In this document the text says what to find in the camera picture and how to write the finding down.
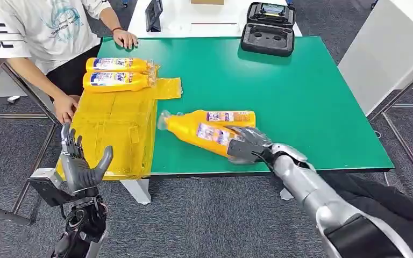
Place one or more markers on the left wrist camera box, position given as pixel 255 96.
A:
pixel 46 188

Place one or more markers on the yellow plastic sheet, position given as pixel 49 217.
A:
pixel 114 124

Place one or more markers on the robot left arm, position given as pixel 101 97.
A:
pixel 82 228

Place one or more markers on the orange drink bottle clear cap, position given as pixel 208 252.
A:
pixel 139 66
pixel 139 82
pixel 244 119
pixel 185 130

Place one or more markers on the person's left hand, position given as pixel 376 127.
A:
pixel 126 39

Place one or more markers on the white table leg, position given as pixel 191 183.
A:
pixel 137 190
pixel 285 195

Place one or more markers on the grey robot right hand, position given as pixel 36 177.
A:
pixel 245 147

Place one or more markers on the grey metal frame table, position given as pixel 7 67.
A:
pixel 32 89

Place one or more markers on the red wrist band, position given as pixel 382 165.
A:
pixel 117 30

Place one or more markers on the black garment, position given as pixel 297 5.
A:
pixel 388 206

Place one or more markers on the black tablet device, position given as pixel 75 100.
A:
pixel 153 16

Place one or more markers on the person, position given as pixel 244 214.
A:
pixel 42 28

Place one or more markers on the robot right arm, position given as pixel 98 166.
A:
pixel 313 192

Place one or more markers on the small white floor object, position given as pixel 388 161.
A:
pixel 13 99

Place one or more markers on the brown cardboard box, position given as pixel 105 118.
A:
pixel 207 2

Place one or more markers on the person's right hand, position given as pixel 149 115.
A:
pixel 65 107

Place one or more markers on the open black foam case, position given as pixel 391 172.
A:
pixel 267 42

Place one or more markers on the white side table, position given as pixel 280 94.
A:
pixel 381 53

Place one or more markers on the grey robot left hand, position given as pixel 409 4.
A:
pixel 76 171

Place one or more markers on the green table mat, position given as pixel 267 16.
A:
pixel 299 99

